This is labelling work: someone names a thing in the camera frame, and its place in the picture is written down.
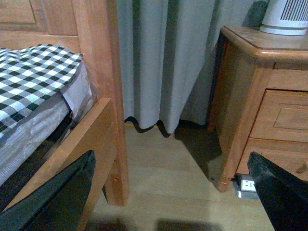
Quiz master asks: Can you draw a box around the black white checkered bedsheet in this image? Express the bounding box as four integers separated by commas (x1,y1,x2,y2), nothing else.
0,44,83,136

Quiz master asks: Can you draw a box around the wooden drawer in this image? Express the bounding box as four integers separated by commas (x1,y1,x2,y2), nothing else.
250,90,308,142
236,138,308,181

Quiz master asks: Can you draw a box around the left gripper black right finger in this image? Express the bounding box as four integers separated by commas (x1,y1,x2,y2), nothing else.
247,152,308,231

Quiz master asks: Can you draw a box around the wooden nightstand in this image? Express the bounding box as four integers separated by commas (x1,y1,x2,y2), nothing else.
208,26,308,192

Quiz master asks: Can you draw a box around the grey mattress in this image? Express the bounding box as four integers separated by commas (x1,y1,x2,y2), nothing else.
0,63,94,184

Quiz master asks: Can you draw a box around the wooden bed frame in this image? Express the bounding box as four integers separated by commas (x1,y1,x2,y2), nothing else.
0,0,130,231

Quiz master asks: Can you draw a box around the white cylindrical air purifier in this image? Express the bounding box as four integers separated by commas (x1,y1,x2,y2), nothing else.
259,0,308,36

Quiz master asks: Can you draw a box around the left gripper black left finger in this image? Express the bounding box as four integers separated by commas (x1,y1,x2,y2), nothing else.
0,150,96,231

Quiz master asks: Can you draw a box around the floor power socket box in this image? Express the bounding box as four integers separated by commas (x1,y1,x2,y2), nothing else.
233,174,259,200

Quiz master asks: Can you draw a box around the grey curtain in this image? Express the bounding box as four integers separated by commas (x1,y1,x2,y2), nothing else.
116,0,268,134

